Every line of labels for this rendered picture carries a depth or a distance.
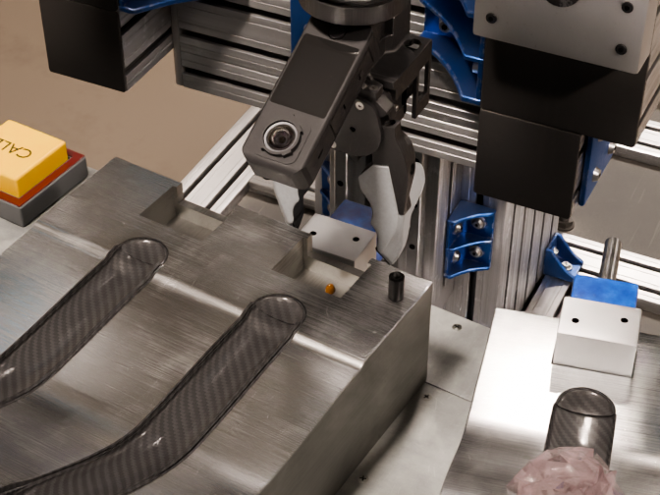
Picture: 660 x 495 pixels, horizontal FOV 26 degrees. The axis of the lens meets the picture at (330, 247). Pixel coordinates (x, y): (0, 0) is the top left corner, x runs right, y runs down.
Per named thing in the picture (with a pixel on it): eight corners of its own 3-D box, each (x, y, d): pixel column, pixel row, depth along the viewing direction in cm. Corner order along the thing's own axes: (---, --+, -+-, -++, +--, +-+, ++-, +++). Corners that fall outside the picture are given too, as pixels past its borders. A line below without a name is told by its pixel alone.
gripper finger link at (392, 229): (454, 227, 104) (423, 117, 99) (420, 274, 100) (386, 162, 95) (416, 225, 105) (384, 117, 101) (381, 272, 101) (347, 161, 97)
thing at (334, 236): (371, 199, 113) (372, 143, 110) (428, 217, 112) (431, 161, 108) (293, 297, 104) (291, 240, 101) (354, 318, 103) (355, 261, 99)
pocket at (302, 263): (308, 273, 98) (308, 232, 96) (375, 301, 96) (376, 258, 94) (272, 311, 95) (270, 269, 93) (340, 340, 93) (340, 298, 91)
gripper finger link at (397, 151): (430, 205, 98) (398, 92, 93) (421, 217, 97) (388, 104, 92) (371, 203, 100) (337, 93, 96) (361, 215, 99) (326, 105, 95)
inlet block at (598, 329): (574, 266, 103) (581, 207, 99) (643, 277, 102) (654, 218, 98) (548, 393, 93) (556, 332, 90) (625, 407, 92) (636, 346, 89)
